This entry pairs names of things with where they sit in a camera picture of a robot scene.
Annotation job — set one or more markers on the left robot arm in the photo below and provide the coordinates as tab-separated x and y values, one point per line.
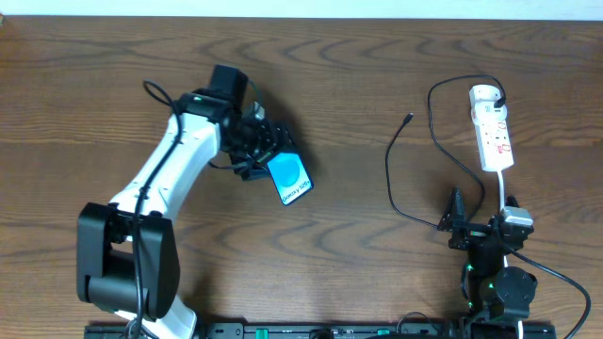
127	262

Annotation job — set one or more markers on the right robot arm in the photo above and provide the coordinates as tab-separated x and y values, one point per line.
499	295

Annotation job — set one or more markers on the blue Samsung Galaxy smartphone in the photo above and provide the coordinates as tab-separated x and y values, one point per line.
290	177

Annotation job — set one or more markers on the white power strip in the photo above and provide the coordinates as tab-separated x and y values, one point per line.
492	134

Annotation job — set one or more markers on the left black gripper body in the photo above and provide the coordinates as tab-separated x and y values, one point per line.
264	148

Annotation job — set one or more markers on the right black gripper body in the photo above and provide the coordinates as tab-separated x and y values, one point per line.
474	232

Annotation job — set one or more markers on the white USB wall charger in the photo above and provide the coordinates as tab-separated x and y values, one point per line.
486	97

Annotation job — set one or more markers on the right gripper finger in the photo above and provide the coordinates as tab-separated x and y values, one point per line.
511	201
454	214

